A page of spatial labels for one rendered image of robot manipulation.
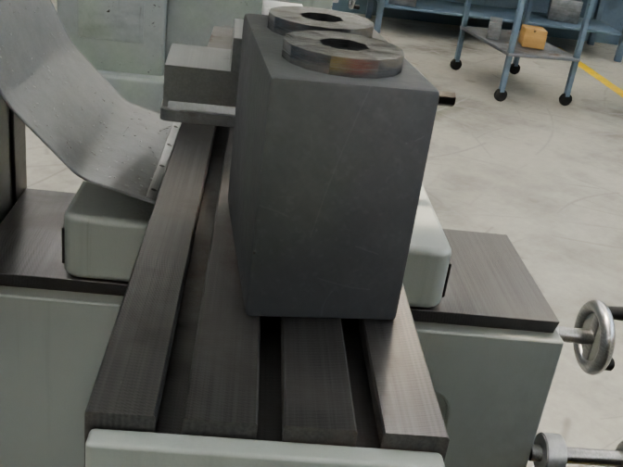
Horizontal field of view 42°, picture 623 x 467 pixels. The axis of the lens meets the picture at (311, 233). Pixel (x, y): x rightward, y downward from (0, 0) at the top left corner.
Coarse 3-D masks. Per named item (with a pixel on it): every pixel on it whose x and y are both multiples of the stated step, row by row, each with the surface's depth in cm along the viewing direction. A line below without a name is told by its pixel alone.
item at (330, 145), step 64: (256, 64) 62; (320, 64) 56; (384, 64) 57; (256, 128) 60; (320, 128) 56; (384, 128) 56; (256, 192) 58; (320, 192) 58; (384, 192) 59; (256, 256) 59; (320, 256) 60; (384, 256) 61
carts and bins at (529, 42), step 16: (528, 0) 567; (592, 0) 495; (464, 16) 562; (528, 16) 572; (464, 32) 567; (480, 32) 550; (496, 32) 530; (512, 32) 495; (528, 32) 518; (544, 32) 517; (496, 48) 513; (512, 48) 497; (528, 48) 520; (544, 48) 527; (576, 48) 509; (512, 64) 587; (576, 64) 512; (496, 96) 510; (560, 96) 522
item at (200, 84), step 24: (240, 24) 106; (192, 48) 109; (216, 48) 111; (240, 48) 99; (168, 72) 100; (192, 72) 100; (216, 72) 100; (168, 96) 101; (192, 96) 102; (216, 96) 102; (168, 120) 101; (192, 120) 101; (216, 120) 102
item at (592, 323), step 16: (592, 304) 125; (576, 320) 131; (592, 320) 126; (608, 320) 121; (560, 336) 125; (576, 336) 125; (592, 336) 125; (608, 336) 121; (576, 352) 130; (592, 352) 125; (608, 352) 121; (592, 368) 123; (608, 368) 128
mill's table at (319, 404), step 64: (192, 128) 100; (192, 192) 82; (192, 256) 74; (128, 320) 59; (192, 320) 65; (256, 320) 61; (320, 320) 62; (384, 320) 64; (128, 384) 52; (192, 384) 53; (256, 384) 54; (320, 384) 55; (384, 384) 56; (128, 448) 49; (192, 448) 49; (256, 448) 50; (320, 448) 51; (384, 448) 51
